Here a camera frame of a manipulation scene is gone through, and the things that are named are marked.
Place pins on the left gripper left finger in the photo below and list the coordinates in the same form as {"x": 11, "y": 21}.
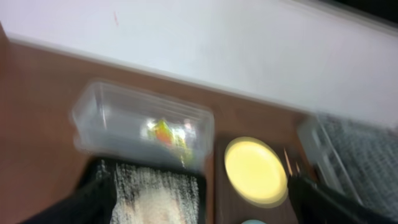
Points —
{"x": 91, "y": 204}

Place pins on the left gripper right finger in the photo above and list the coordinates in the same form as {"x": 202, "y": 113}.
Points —
{"x": 317, "y": 203}

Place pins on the white rice pile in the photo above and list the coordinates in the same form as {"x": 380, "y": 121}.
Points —
{"x": 150, "y": 196}

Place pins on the green orange snack wrapper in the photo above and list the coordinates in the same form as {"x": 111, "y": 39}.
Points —
{"x": 173, "y": 138}

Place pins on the white plastic film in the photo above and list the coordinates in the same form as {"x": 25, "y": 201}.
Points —
{"x": 190, "y": 132}

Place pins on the light blue bowl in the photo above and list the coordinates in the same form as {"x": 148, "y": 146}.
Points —
{"x": 253, "y": 222}

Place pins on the black waste tray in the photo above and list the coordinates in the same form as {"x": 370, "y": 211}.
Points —
{"x": 101, "y": 166}

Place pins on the grey dishwasher rack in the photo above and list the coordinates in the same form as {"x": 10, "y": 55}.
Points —
{"x": 356, "y": 159}

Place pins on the yellow plate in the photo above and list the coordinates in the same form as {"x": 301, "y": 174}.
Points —
{"x": 256, "y": 172}

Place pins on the dark brown serving tray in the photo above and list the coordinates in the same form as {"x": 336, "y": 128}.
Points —
{"x": 231, "y": 207}

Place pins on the clear plastic bin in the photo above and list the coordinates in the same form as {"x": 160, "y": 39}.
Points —
{"x": 108, "y": 119}

